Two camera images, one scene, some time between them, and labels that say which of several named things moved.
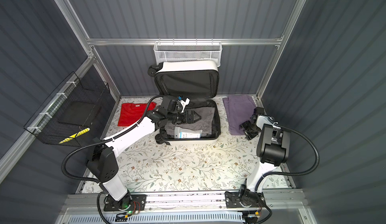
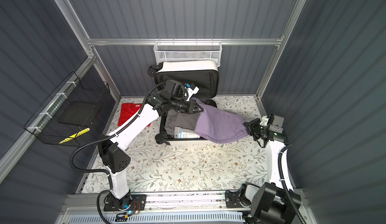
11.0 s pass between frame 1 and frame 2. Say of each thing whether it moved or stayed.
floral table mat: stayed
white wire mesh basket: stayed
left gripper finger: moved
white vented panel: stayed
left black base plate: stayed
